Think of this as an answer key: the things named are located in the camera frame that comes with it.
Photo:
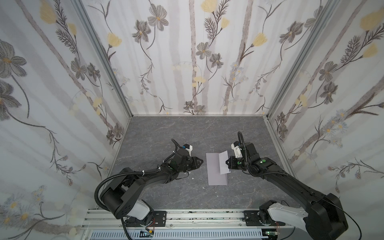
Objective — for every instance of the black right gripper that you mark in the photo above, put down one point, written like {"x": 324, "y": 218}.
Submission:
{"x": 234, "y": 162}

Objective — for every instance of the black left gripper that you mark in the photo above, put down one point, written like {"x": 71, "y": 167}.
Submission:
{"x": 190, "y": 162}

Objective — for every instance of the grey paper envelope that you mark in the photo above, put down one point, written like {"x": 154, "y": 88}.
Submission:
{"x": 213, "y": 168}

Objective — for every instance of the blue bordered letter paper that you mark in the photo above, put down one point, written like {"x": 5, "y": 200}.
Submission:
{"x": 224, "y": 168}

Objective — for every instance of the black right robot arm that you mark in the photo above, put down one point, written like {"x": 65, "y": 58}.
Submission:
{"x": 320, "y": 215}

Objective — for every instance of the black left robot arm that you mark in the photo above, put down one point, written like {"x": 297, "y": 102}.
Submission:
{"x": 119, "y": 194}

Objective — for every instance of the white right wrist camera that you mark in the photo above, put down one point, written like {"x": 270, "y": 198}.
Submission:
{"x": 237, "y": 150}

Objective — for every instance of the white slotted cable duct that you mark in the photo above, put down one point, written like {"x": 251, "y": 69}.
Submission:
{"x": 199, "y": 234}

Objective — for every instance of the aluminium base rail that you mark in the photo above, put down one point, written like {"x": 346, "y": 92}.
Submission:
{"x": 224, "y": 218}

